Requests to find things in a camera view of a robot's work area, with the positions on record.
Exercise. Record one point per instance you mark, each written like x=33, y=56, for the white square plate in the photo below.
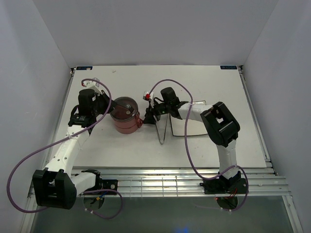
x=195, y=125

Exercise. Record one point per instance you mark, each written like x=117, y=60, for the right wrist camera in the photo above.
x=149, y=97

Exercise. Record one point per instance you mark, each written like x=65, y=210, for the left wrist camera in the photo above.
x=92, y=84

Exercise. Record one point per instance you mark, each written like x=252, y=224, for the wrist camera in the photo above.
x=149, y=97
x=92, y=84

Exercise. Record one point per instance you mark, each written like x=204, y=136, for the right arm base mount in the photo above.
x=222, y=185

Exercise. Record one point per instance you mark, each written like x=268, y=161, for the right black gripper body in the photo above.
x=160, y=109

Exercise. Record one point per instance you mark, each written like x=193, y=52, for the right blue corner label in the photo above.
x=228, y=67

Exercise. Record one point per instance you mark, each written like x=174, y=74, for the pink lunch bowl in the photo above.
x=133, y=120
x=126, y=129

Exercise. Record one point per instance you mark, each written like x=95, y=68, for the left blue corner label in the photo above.
x=84, y=67

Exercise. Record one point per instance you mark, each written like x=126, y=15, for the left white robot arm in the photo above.
x=54, y=186

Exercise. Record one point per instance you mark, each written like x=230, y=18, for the grey transparent top lid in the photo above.
x=126, y=108

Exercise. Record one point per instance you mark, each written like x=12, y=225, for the blue corner label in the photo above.
x=228, y=67
x=84, y=67

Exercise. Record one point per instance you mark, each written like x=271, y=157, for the aluminium frame rail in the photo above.
x=184, y=182

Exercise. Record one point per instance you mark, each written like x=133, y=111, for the metal tongs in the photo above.
x=161, y=128

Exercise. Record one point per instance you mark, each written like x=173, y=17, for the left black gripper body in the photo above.
x=100, y=107

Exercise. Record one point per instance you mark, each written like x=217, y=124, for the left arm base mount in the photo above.
x=109, y=185

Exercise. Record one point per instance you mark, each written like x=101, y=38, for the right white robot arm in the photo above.
x=221, y=127

